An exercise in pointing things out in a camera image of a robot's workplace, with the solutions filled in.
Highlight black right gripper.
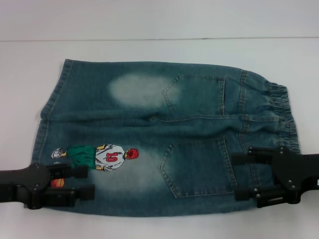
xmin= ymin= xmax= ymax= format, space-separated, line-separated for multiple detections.
xmin=231 ymin=146 xmax=319 ymax=209

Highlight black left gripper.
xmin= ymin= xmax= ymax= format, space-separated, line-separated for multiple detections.
xmin=0 ymin=163 xmax=96 ymax=210

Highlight blue denim shorts with print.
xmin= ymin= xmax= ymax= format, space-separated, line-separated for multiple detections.
xmin=31 ymin=58 xmax=302 ymax=215

